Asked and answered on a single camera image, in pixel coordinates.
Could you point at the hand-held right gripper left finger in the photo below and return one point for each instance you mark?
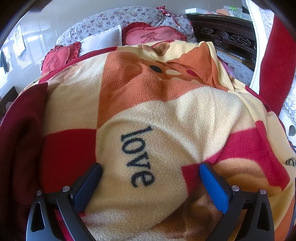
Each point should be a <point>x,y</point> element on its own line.
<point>89,185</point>

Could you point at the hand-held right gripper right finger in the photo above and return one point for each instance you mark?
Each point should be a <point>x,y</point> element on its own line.
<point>214,185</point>

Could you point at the maroon knit garment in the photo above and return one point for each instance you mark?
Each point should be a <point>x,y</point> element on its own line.
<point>20,143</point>

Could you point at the printed fleece blanket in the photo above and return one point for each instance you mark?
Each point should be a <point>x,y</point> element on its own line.
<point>148,111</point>

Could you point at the floral bedsheet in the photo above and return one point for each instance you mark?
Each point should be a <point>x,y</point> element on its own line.
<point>238,69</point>

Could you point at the red heart cushion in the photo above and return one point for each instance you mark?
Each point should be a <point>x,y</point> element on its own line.
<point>57,58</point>
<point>150,34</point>

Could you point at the red garment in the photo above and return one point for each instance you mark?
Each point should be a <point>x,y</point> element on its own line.
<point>275,64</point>

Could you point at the white pillow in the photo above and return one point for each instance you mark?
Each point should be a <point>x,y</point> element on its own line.
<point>101,39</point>

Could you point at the dark carved wooden headboard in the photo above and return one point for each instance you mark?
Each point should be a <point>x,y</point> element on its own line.
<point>222,37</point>

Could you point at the floral pillow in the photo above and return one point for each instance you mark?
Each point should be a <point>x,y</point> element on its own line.
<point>97,20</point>

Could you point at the white flat box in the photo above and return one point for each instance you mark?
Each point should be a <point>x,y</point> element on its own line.
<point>196,11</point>

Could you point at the pile of colourful papers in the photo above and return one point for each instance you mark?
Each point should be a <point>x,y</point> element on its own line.
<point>231,10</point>

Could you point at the red patterned cloth bow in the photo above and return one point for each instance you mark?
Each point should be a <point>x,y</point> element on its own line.
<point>165,11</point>

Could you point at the wall calendar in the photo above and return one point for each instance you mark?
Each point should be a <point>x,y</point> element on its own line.
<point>19,39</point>

